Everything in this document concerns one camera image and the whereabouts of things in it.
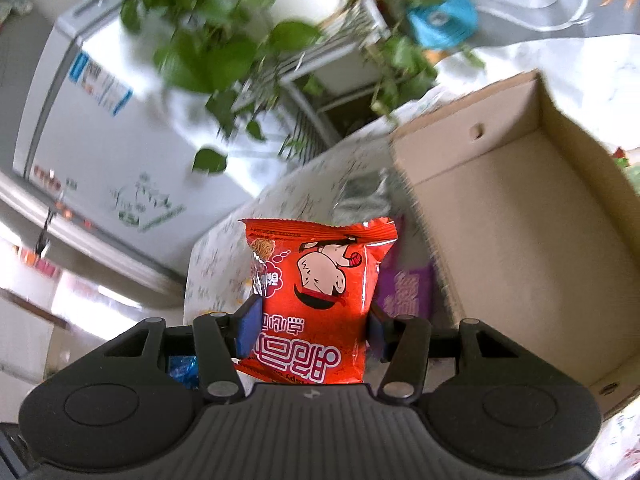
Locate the white metal plant stand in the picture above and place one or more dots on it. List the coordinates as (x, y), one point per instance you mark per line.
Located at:
(320, 60)

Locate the purple snack packet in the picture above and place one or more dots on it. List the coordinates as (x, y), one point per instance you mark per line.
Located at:
(410, 290)

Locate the cardboard box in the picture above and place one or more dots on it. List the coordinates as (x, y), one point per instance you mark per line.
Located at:
(510, 240)

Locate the silver foil packet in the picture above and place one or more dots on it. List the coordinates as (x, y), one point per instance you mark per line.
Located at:
(360, 195)

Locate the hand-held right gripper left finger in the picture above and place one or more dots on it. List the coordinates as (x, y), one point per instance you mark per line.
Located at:
(248, 327)

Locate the green pothos plant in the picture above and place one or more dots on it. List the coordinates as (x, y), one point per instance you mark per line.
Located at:
(210, 50)

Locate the grey white table cover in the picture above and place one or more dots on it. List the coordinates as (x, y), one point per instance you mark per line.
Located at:
(540, 15)

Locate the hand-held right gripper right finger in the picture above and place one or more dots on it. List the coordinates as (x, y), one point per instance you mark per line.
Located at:
(376, 334)

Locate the blue foil wrapper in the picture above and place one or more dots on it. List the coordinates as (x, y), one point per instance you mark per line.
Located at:
(181, 370)

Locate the blue plastic bag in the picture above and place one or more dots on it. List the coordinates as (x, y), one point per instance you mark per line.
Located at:
(440, 20)

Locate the trailing green vine plant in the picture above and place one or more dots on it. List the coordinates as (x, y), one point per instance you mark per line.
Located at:
(405, 60)

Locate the red snack packet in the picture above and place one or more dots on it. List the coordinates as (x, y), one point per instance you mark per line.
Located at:
(320, 280)

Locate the white chest freezer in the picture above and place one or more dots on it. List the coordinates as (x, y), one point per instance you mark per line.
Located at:
(150, 160)

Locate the floral tablecloth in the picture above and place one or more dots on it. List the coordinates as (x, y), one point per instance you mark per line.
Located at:
(225, 260)

